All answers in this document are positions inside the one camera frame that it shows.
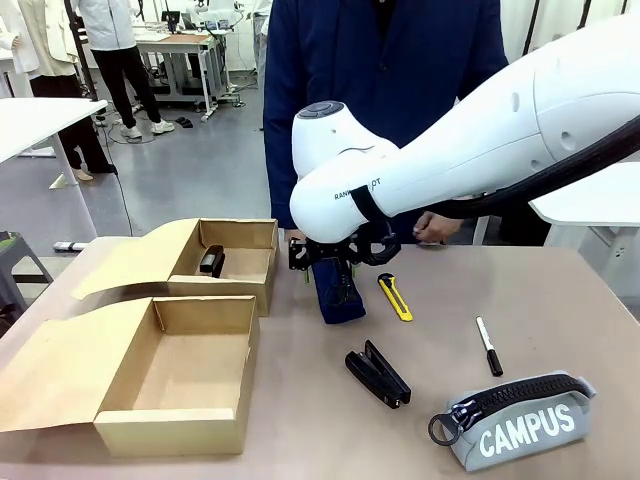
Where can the white marker black cap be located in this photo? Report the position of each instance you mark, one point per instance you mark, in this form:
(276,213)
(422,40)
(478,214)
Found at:
(487,342)

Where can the white power strip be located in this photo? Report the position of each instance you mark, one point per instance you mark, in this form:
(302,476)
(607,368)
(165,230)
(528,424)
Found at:
(70,246)

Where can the gray metal stool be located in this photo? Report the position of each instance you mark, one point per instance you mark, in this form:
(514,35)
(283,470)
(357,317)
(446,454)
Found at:
(20,265)

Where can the person's left hand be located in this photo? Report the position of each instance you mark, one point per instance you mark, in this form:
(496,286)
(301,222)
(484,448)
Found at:
(435,227)

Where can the gray CAMPUS pencil pouch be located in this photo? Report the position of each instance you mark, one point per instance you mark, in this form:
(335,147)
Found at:
(530,435)

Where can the small cardboard box with lid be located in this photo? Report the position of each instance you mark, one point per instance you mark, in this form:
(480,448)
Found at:
(235,265)

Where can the black tripod pole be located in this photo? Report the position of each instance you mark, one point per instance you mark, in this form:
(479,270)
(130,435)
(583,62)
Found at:
(82,55)

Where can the person in cream coat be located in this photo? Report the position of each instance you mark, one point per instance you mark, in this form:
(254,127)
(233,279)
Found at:
(50,60)

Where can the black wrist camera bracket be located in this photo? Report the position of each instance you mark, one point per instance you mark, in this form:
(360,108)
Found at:
(299,255)

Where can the white table with slim legs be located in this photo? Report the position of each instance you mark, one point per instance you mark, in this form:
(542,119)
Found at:
(590,200)

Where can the navy CAMPUS pencil pouch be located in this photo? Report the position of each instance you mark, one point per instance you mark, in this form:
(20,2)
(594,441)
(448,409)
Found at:
(340,310)

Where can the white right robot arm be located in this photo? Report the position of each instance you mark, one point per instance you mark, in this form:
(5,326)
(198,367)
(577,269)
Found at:
(490,135)

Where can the yellow utility knife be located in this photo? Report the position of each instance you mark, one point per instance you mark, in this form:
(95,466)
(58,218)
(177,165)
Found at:
(396,298)

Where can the person in white jacket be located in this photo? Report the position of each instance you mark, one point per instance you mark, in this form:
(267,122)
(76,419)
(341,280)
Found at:
(117,45)

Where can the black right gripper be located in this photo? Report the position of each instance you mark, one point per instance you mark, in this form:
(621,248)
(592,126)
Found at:
(330,248)

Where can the black stapler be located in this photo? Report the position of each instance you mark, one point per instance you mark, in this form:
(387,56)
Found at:
(211,260)
(377,375)

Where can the person in navy jacket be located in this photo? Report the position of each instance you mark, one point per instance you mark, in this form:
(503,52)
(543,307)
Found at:
(360,65)

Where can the large open cardboard box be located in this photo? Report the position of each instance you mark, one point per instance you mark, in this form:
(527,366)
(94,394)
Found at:
(165,370)

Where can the background workbench with equipment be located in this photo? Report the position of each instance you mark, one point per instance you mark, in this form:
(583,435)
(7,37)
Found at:
(185,60)

